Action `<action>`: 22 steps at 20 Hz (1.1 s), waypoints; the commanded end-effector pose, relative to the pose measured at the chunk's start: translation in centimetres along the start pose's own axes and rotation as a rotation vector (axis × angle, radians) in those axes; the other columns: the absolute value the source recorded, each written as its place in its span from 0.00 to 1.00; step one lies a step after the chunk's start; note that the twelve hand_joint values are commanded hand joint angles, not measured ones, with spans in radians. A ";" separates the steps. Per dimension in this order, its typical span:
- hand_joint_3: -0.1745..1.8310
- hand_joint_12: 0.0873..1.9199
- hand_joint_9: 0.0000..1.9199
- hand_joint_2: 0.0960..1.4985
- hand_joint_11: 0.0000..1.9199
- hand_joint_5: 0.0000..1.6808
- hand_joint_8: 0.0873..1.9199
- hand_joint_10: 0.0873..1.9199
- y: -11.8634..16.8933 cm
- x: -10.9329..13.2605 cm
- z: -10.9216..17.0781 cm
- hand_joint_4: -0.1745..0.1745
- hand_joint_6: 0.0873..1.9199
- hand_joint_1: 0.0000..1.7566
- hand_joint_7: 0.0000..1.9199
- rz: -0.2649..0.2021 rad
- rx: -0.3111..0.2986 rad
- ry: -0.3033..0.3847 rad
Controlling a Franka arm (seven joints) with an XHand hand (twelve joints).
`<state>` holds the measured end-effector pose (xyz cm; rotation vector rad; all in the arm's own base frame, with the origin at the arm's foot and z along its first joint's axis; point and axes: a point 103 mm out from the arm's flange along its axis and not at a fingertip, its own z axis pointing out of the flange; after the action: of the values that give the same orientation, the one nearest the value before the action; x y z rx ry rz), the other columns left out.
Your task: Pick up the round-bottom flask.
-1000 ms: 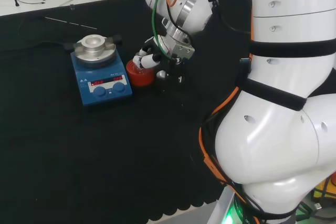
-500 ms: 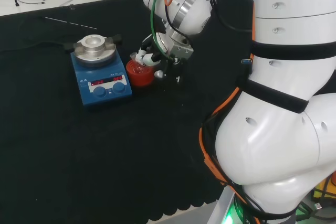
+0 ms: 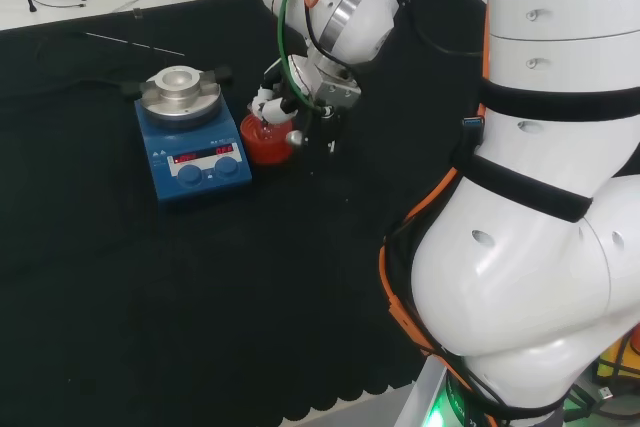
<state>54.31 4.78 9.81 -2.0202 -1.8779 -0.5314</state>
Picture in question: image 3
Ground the metal probe with black cable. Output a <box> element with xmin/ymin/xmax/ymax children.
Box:
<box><xmin>74</xmin><ymin>30</ymin><xmax>186</xmax><ymax>57</ymax></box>

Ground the black arm strap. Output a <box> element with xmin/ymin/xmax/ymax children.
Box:
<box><xmin>477</xmin><ymin>79</ymin><xmax>640</xmax><ymax>123</ymax></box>

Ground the green cable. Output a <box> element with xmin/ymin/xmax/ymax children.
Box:
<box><xmin>276</xmin><ymin>0</ymin><xmax>324</xmax><ymax>116</ymax></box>

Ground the red flask stand ring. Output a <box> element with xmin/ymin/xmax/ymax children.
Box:
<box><xmin>239</xmin><ymin>114</ymin><xmax>296</xmax><ymax>166</ymax></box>

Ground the clear round-bottom flask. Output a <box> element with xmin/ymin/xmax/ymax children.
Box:
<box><xmin>257</xmin><ymin>116</ymin><xmax>289</xmax><ymax>142</ymax></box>

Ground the orange cable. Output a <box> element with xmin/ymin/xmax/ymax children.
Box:
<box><xmin>377</xmin><ymin>0</ymin><xmax>501</xmax><ymax>426</ymax></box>

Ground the black bench cloth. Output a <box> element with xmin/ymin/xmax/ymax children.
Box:
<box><xmin>0</xmin><ymin>0</ymin><xmax>491</xmax><ymax>427</ymax></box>

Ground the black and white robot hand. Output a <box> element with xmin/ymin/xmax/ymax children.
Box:
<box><xmin>249</xmin><ymin>54</ymin><xmax>351</xmax><ymax>156</ymax></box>

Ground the blue base heater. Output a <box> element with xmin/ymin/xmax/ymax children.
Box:
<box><xmin>121</xmin><ymin>65</ymin><xmax>253</xmax><ymax>214</ymax></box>

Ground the yellow stop button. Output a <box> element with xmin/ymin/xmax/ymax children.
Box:
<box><xmin>594</xmin><ymin>321</ymin><xmax>640</xmax><ymax>388</ymax></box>

